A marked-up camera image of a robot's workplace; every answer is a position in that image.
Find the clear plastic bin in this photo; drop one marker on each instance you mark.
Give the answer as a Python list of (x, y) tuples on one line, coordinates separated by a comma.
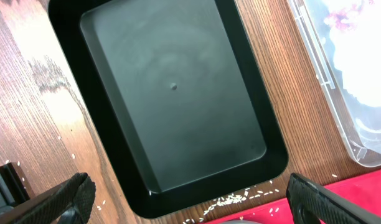
[(359, 125)]

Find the black plastic bin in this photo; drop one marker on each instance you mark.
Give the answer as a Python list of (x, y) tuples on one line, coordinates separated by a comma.
[(176, 97)]

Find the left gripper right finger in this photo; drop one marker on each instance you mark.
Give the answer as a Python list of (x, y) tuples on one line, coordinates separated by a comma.
[(311, 203)]

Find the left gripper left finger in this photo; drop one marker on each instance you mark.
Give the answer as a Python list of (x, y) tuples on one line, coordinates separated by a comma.
[(69, 202)]

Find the red serving tray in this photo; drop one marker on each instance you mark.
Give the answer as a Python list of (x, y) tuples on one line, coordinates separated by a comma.
[(363, 190)]

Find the white napkin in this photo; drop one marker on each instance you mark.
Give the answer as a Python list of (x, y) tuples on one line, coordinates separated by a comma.
[(355, 31)]

